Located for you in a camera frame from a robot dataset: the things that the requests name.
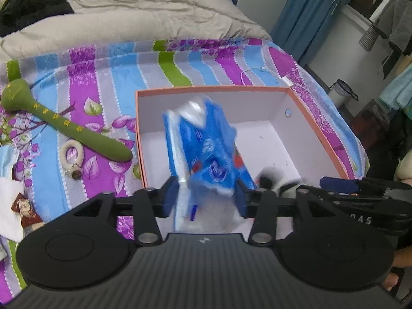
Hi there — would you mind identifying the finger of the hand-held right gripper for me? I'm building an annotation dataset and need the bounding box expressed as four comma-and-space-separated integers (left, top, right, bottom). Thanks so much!
320, 176, 412, 198

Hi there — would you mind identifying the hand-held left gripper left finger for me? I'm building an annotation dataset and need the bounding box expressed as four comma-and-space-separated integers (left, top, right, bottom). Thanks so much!
69, 176, 179, 246

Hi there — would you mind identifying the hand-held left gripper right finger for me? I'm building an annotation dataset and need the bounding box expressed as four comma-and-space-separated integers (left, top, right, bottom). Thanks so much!
234, 182, 337, 246

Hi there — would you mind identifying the panda plush toy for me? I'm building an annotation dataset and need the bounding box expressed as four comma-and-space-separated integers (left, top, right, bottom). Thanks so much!
256, 167, 303, 197

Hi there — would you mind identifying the blue tissue packet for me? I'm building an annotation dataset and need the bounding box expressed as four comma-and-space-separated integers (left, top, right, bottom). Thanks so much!
162, 95, 258, 232

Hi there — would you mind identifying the orange cardboard box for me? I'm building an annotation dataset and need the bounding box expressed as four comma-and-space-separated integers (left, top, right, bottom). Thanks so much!
134, 85, 350, 189

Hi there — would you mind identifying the blue face mask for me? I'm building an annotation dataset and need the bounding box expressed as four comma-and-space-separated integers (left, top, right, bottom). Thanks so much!
0, 145, 20, 178

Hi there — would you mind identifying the person's right hand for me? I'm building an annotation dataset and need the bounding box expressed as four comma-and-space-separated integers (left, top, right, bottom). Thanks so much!
380, 249, 412, 295

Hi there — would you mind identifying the dark brown stool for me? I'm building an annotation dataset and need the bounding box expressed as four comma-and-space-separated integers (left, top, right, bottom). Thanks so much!
356, 99, 391, 129

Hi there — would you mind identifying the white lidded bin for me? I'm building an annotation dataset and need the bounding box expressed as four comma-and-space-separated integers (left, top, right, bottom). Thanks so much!
328, 79, 358, 110

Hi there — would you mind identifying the teal cloth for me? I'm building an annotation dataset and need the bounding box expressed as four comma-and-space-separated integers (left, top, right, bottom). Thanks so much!
378, 69, 412, 121

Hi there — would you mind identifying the green massage hammer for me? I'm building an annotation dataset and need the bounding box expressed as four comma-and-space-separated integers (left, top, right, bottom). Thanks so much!
0, 79, 134, 161

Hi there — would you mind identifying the red foil packet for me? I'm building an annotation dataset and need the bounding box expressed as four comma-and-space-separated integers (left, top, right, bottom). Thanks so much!
12, 192, 44, 230

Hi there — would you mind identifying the striped floral bedsheet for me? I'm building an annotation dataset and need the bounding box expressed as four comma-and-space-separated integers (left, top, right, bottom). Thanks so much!
0, 37, 369, 297

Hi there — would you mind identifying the clear plastic bag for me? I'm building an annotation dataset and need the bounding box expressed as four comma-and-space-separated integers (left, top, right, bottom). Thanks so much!
0, 176, 24, 240

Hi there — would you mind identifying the blue curtain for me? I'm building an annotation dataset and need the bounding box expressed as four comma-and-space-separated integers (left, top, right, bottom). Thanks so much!
271, 0, 342, 68

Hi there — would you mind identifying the grey striped hanging garment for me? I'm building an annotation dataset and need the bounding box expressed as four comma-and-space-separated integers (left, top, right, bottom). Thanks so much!
358, 0, 412, 55

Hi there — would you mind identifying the grey duvet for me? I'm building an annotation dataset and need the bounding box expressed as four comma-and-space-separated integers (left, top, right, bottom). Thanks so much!
0, 0, 272, 63

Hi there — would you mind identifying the grey white wardrobe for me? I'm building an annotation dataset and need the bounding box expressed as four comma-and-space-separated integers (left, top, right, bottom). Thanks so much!
236, 0, 301, 37

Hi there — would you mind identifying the black clothes pile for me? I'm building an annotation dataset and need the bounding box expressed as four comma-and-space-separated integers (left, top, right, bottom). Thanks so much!
0, 0, 75, 37

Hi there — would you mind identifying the white fluffy hair tie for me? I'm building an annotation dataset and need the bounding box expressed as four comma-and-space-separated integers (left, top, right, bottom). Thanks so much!
61, 139, 85, 180

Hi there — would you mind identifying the white charger with cable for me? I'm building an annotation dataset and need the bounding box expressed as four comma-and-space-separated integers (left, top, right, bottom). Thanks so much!
241, 67, 325, 127

